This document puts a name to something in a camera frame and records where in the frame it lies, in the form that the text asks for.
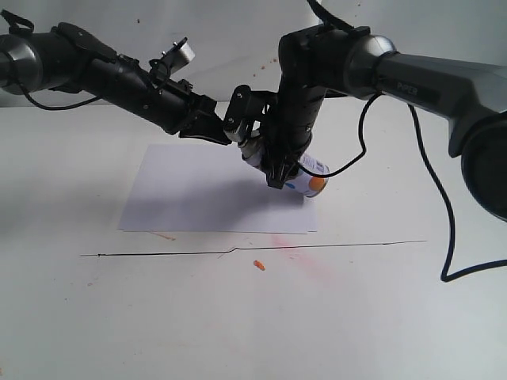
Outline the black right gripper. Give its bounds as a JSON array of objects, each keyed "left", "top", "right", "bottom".
[{"left": 249, "top": 89, "right": 317, "bottom": 189}]

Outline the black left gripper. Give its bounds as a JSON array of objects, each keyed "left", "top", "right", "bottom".
[{"left": 156, "top": 79, "right": 231, "bottom": 146}]

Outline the white dotted spray paint can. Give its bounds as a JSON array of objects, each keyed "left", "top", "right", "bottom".
[{"left": 238, "top": 137, "right": 330, "bottom": 198}]

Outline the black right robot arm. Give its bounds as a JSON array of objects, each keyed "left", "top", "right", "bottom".
[{"left": 261, "top": 25, "right": 506, "bottom": 219}]

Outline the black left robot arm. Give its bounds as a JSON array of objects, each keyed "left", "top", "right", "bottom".
[{"left": 1, "top": 23, "right": 231, "bottom": 145}]

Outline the white paper sheet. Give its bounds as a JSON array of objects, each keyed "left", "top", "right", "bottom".
[{"left": 118, "top": 144, "right": 317, "bottom": 234}]

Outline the white backdrop sheet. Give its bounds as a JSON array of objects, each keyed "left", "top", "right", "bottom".
[{"left": 1, "top": 0, "right": 506, "bottom": 101}]

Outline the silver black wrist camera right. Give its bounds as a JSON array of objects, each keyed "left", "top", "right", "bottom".
[{"left": 223, "top": 85, "right": 265, "bottom": 143}]

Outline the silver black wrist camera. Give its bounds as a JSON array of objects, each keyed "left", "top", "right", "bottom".
[
  {"left": 149, "top": 37, "right": 195, "bottom": 81},
  {"left": 223, "top": 85, "right": 265, "bottom": 143}
]

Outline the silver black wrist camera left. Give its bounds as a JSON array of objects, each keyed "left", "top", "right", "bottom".
[{"left": 149, "top": 37, "right": 195, "bottom": 81}]

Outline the black left camera cable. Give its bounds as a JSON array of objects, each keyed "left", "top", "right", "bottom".
[{"left": 0, "top": 7, "right": 100, "bottom": 110}]

